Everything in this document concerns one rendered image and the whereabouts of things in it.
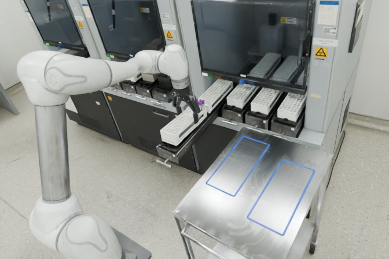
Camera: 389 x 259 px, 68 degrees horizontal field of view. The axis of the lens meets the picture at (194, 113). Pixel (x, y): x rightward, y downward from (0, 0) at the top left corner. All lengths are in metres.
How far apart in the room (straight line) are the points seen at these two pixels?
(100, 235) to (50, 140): 0.37
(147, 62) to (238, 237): 0.85
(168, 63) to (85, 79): 0.52
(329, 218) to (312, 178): 0.92
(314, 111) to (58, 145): 1.18
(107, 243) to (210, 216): 0.39
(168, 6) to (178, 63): 0.46
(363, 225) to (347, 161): 0.56
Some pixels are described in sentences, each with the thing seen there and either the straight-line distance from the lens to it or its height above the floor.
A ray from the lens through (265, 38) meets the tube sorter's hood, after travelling 1.44.
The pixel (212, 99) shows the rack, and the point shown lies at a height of 0.86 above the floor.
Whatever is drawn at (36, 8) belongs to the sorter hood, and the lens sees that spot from 2.81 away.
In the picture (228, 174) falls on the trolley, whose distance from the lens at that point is 1.31.
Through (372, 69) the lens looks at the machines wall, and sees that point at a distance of 2.67.
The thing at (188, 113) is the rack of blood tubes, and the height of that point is 0.87.
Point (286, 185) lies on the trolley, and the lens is 1.27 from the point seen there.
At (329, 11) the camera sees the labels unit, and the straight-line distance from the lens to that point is 1.33.
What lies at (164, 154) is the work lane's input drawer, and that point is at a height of 0.77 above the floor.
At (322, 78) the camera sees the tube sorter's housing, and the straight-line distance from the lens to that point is 1.46.
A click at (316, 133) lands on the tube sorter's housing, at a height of 0.73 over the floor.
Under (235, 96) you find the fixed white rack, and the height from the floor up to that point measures 0.86.
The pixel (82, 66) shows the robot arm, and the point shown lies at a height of 1.46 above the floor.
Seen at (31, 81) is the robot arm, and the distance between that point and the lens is 1.07.
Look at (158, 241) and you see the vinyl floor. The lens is 2.15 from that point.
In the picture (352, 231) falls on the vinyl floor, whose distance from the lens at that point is 2.19.
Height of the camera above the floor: 1.81
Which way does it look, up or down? 36 degrees down
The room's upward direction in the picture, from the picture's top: 11 degrees counter-clockwise
